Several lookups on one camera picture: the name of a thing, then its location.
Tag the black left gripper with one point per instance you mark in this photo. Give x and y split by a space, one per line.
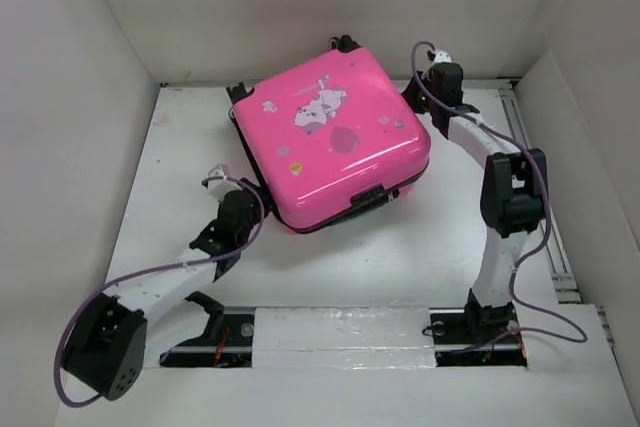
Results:
257 202

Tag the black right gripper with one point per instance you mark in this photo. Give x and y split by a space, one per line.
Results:
407 93

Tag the pink hard-shell suitcase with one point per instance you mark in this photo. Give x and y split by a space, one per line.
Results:
331 138

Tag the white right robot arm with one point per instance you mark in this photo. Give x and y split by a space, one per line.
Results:
512 193

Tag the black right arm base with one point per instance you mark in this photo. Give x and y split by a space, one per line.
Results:
455 345

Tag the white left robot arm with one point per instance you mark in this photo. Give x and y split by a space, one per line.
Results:
104 343

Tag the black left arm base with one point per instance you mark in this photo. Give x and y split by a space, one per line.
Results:
225 341

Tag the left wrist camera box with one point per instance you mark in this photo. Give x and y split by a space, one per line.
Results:
217 182

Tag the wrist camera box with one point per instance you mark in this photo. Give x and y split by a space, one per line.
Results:
217 182
438 56

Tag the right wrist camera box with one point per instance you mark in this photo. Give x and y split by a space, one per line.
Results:
438 56

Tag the aluminium side rail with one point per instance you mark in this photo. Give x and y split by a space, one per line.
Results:
563 280

